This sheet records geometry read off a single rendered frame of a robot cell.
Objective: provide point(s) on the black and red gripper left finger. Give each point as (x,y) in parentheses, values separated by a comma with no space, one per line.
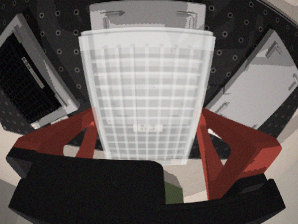
(52,139)

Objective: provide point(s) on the white multi-well plate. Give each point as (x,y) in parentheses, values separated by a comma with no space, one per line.
(139,73)

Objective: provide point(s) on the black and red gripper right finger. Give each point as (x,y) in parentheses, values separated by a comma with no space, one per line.
(252,152)

